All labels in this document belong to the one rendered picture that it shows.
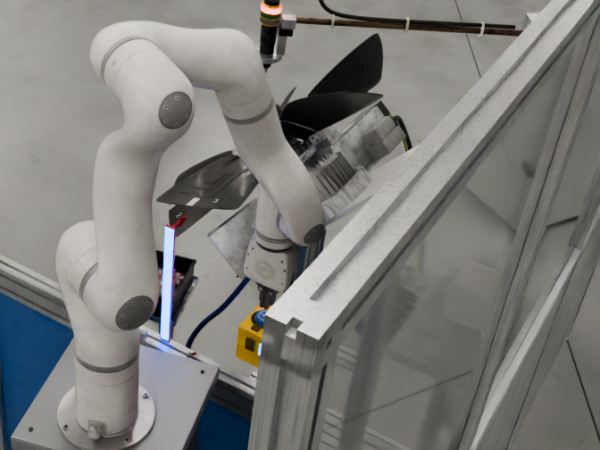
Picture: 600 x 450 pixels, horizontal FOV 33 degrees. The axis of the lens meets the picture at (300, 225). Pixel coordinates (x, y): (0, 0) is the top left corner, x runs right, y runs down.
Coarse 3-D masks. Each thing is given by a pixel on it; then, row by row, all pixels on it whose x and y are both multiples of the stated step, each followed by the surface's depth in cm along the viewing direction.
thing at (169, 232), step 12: (168, 228) 209; (168, 240) 211; (168, 252) 213; (168, 264) 215; (168, 276) 217; (168, 288) 219; (168, 300) 221; (168, 312) 223; (168, 324) 225; (168, 336) 228
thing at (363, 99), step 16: (320, 96) 210; (336, 96) 213; (352, 96) 215; (368, 96) 216; (288, 112) 223; (304, 112) 224; (320, 112) 224; (336, 112) 224; (352, 112) 224; (320, 128) 232
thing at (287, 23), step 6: (282, 18) 213; (288, 18) 213; (294, 18) 213; (282, 24) 213; (288, 24) 213; (294, 24) 213; (282, 30) 213; (288, 30) 214; (282, 36) 215; (288, 36) 214; (276, 42) 218; (282, 42) 216; (258, 48) 219; (276, 48) 218; (282, 48) 217; (264, 54) 217; (276, 54) 218; (282, 54) 218; (264, 60) 216; (270, 60) 216; (276, 60) 217
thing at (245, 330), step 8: (248, 320) 207; (240, 328) 205; (248, 328) 205; (240, 336) 206; (248, 336) 205; (256, 336) 204; (240, 344) 208; (256, 344) 205; (240, 352) 209; (248, 352) 208; (256, 352) 206; (248, 360) 209; (256, 360) 208
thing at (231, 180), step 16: (224, 160) 232; (240, 160) 232; (192, 176) 228; (208, 176) 226; (224, 176) 226; (240, 176) 227; (176, 192) 223; (192, 192) 221; (208, 192) 220; (224, 192) 220; (240, 192) 220; (208, 208) 214; (224, 208) 213
